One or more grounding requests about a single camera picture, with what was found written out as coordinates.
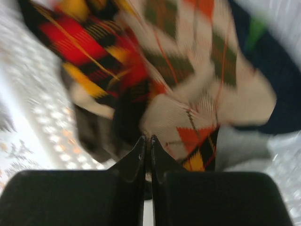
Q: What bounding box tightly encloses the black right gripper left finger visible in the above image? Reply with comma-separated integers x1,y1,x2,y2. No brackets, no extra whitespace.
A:
0,137,146,226

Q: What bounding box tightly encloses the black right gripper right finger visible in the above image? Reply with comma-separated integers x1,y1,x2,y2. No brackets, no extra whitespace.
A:
150,136,293,226

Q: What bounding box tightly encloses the argyle brown sock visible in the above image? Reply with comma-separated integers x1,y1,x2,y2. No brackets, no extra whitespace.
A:
140,94,219,171

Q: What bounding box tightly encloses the grey sock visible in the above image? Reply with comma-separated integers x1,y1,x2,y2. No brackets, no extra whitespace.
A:
74,106,128,163

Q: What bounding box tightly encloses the floral table mat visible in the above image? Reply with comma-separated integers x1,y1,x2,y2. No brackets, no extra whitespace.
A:
0,111,42,191

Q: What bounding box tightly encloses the white plastic basket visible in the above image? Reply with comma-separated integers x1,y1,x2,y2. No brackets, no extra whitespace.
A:
0,0,301,226

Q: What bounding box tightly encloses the tartan red yellow sock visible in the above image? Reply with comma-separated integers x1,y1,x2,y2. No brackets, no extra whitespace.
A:
18,0,149,106

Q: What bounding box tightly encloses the navy green stripe sock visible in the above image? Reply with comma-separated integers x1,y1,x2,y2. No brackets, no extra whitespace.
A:
229,0,301,135

